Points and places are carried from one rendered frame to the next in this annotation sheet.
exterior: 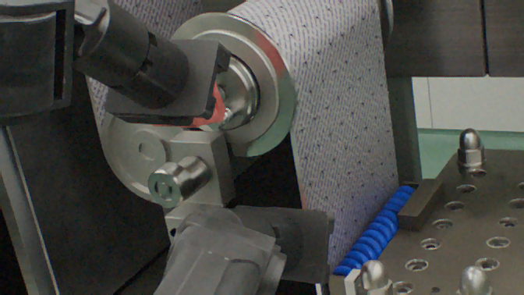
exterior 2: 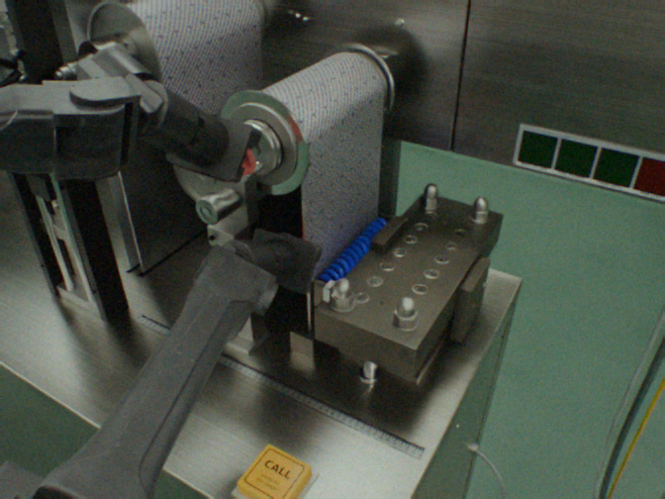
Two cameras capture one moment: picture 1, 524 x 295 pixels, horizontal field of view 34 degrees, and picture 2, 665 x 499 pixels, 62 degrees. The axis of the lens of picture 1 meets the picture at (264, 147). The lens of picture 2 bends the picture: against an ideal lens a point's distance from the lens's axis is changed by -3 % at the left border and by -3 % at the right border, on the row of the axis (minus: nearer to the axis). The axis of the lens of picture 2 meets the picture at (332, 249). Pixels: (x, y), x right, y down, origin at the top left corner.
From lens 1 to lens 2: 0.13 m
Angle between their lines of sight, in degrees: 14
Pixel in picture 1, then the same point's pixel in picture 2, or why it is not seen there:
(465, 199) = (418, 235)
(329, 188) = (325, 221)
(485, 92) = not seen: hidden behind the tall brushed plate
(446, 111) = not seen: hidden behind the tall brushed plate
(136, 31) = (188, 118)
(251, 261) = (246, 301)
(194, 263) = (203, 306)
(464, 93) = not seen: hidden behind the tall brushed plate
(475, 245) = (416, 272)
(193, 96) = (228, 164)
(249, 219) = (258, 251)
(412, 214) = (380, 243)
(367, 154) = (357, 195)
